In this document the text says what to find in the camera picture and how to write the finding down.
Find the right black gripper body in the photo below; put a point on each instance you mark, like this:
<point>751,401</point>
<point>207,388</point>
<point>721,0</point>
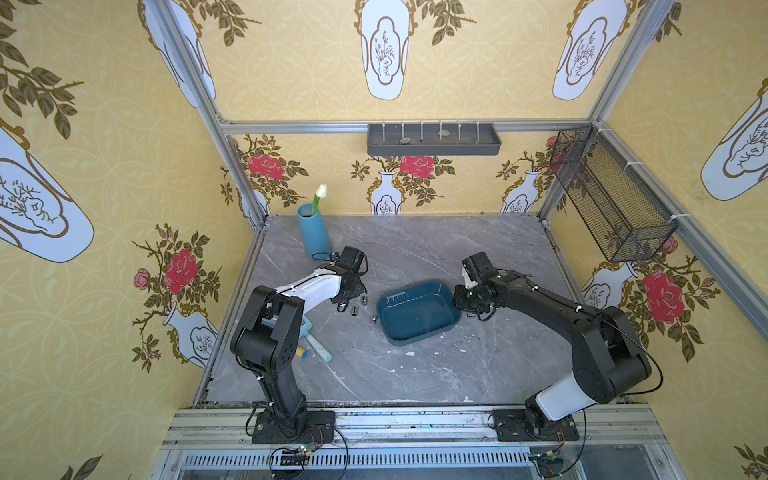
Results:
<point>470,299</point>

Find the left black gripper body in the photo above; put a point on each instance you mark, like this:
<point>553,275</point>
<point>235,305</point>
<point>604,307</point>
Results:
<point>349,293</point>

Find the teal plastic storage box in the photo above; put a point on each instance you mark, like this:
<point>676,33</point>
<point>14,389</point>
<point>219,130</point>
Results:
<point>417,312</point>

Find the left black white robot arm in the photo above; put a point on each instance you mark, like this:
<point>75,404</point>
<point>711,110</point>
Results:
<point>266,338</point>

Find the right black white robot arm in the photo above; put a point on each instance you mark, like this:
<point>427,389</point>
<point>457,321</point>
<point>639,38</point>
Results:
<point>608,359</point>

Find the teal blue vase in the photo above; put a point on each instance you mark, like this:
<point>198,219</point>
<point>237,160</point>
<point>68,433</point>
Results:
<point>314,234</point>

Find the light blue toy fork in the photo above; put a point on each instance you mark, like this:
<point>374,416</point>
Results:
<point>320,350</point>

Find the white tulip flower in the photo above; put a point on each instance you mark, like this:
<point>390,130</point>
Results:
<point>319,195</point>

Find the grey wall shelf tray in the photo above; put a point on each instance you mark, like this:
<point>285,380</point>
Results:
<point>433,138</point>

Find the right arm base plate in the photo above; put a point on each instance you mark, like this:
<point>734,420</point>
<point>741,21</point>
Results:
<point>528,427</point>

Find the black wire mesh basket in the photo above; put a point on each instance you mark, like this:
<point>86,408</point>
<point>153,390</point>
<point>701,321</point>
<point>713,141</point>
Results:
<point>626,219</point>

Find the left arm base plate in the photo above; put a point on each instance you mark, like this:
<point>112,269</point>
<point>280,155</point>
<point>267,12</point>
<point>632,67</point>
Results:
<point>309,427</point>

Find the aluminium front rail frame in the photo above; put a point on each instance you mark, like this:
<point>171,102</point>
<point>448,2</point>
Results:
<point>611,441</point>

